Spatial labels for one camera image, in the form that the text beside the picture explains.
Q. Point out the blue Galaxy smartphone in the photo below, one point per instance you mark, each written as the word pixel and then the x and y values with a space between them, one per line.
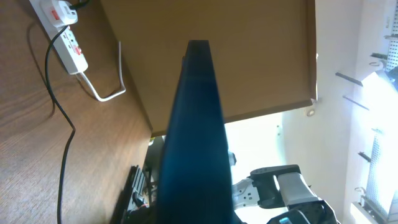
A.
pixel 195 177

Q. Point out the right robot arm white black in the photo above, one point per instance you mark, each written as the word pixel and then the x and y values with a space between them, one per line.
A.
pixel 283 186

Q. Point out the white USB charger plug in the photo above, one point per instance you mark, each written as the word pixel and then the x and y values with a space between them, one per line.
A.
pixel 59 13

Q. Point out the brown desk side panel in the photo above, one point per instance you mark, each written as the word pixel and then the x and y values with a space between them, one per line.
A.
pixel 264 52

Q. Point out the white power strip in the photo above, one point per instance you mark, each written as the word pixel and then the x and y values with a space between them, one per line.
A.
pixel 66 44

